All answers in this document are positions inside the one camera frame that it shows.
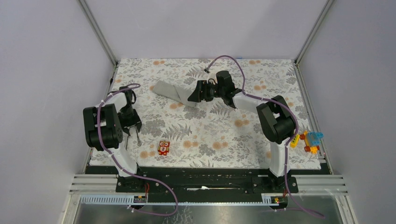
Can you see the small colourful toy blocks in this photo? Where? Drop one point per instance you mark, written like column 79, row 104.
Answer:
column 312, row 141

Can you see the silver spoon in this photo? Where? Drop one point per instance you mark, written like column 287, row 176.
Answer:
column 139, row 143

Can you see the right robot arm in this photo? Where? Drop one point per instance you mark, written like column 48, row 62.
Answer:
column 276, row 119

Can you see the yellow green toy window block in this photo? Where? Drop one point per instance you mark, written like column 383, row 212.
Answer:
column 294, row 141

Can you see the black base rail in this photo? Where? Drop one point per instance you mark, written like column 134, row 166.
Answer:
column 206, row 185

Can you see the red owl toy block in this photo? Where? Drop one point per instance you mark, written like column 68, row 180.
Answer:
column 164, row 148

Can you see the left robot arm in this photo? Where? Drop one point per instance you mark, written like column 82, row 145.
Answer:
column 107, row 128

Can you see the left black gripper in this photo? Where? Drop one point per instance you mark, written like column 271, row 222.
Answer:
column 136, row 121

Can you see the grey cloth napkin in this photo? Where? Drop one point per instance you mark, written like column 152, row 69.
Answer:
column 174, row 92

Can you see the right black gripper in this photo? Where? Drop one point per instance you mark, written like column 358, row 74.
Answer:
column 198, row 96

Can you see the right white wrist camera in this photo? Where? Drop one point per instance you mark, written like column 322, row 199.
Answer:
column 212, row 75

